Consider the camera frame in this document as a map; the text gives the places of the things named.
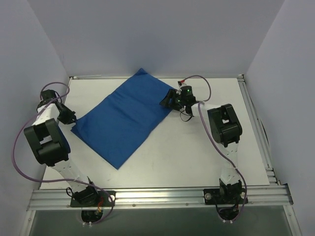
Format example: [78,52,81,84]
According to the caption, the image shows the blue surgical wrap cloth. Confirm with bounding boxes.
[71,68,172,169]

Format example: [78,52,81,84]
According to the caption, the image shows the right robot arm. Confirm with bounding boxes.
[159,85,243,203]

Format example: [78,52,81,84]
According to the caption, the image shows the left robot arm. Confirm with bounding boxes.
[24,102,99,206]

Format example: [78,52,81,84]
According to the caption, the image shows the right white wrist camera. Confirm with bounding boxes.
[177,80,187,90]

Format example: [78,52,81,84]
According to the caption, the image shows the aluminium back rail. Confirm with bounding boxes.
[69,74,245,81]

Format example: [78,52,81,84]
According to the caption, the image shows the aluminium rail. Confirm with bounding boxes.
[237,74,281,185]
[27,185,293,210]
[69,74,245,81]

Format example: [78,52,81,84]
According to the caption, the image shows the aluminium front rail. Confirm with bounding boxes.
[27,185,293,210]

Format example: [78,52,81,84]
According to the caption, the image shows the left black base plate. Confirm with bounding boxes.
[70,190,112,207]

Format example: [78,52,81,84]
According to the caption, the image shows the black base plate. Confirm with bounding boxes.
[203,188,245,205]
[70,190,112,207]

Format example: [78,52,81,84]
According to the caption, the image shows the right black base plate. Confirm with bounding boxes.
[203,188,245,205]

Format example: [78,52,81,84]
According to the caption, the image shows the aluminium right rail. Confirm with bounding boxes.
[237,74,281,185]

